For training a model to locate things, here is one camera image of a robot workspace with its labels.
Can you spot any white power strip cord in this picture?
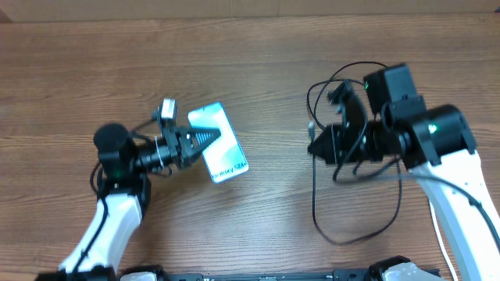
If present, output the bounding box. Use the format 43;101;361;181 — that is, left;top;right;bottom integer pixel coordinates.
427;198;459;281

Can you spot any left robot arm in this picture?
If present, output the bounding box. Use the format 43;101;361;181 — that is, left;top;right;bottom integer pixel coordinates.
37;120;221;280

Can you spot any black charger cable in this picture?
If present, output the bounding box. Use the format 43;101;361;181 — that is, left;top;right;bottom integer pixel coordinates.
305;60;403;246

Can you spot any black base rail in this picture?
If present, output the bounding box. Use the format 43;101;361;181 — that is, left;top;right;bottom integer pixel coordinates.
116;255;442;281

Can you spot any Samsung Galaxy smartphone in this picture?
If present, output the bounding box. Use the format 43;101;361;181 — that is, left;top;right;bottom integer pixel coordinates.
187;102;249;183

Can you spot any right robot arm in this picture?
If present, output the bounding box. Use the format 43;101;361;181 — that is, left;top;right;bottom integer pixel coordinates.
308;64;499;280

